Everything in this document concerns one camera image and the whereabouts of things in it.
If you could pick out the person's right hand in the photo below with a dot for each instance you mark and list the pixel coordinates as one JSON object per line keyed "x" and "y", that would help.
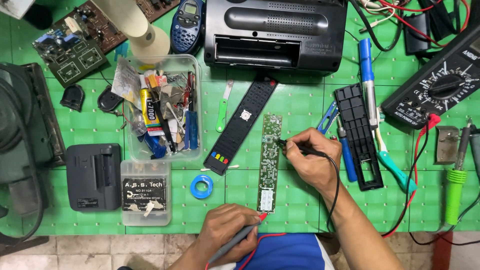
{"x": 318, "y": 161}

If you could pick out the person's left hand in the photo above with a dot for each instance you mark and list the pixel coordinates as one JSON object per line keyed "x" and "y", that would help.
{"x": 221, "y": 228}

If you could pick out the grey red-tipped multimeter probe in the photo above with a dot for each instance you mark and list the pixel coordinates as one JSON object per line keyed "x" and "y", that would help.
{"x": 240, "y": 234}

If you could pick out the black multimeter probe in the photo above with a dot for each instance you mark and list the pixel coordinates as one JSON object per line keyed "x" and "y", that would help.
{"x": 300, "y": 148}

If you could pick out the blue metal tweezers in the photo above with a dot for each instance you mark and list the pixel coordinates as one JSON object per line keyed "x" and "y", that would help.
{"x": 327, "y": 118}

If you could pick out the black remote back shell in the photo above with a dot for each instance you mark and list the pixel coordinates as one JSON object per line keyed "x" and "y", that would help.
{"x": 358, "y": 138}

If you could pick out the green remote circuit board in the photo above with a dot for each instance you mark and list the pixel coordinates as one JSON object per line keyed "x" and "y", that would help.
{"x": 270, "y": 157}

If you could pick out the blue solder spool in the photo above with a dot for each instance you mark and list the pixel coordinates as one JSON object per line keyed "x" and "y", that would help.
{"x": 195, "y": 187}

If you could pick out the white cotton swab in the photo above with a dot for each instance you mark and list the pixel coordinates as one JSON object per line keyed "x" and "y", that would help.
{"x": 221, "y": 168}

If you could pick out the green checkered table mat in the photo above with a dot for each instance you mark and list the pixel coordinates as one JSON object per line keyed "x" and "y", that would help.
{"x": 300, "y": 101}

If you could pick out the person's blue white clothing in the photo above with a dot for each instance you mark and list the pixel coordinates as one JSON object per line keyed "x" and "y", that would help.
{"x": 285, "y": 253}

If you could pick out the white teal toothbrush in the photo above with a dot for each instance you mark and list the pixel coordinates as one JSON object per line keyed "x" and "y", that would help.
{"x": 393, "y": 165}

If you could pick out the clear screwdriver set box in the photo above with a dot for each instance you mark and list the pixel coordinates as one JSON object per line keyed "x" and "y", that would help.
{"x": 145, "y": 195}

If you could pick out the black remote keypad cover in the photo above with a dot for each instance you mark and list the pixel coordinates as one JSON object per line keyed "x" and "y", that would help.
{"x": 240, "y": 127}

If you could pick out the blue silver desoldering pump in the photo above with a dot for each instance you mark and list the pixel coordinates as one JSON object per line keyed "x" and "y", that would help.
{"x": 367, "y": 75}

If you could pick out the clear container of small tools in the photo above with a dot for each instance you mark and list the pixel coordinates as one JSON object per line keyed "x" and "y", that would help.
{"x": 165, "y": 108}

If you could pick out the black portable radio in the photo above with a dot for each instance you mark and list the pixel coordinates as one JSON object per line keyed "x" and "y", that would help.
{"x": 273, "y": 33}

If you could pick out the black battery charger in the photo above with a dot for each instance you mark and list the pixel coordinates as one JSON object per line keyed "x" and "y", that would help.
{"x": 93, "y": 180}

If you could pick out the yellow glue tube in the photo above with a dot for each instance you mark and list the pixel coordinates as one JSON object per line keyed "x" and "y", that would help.
{"x": 149, "y": 108}

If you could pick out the black analog multimeter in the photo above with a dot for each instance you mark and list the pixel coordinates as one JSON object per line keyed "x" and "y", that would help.
{"x": 438, "y": 86}

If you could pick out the black power adapter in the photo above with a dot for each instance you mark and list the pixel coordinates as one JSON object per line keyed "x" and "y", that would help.
{"x": 416, "y": 33}

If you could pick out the black plastic cap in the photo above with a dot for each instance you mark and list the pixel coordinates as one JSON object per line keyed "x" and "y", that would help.
{"x": 72, "y": 98}
{"x": 109, "y": 99}

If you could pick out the blue handheld phone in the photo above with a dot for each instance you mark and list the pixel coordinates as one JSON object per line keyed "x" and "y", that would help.
{"x": 187, "y": 28}

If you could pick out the dark grey appliance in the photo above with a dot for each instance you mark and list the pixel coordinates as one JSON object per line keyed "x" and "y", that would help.
{"x": 22, "y": 142}

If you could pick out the cream paper cone roll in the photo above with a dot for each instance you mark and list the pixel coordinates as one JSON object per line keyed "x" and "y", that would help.
{"x": 142, "y": 26}

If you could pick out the small brown circuit board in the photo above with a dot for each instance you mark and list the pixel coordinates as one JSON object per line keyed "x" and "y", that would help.
{"x": 157, "y": 7}

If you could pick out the green printed circuit board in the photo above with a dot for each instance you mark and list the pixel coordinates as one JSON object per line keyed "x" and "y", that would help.
{"x": 71, "y": 56}

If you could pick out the black round object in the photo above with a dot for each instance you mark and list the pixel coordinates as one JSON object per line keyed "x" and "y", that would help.
{"x": 37, "y": 17}

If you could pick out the metal bracket stand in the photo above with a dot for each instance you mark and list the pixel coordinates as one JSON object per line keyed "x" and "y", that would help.
{"x": 447, "y": 144}

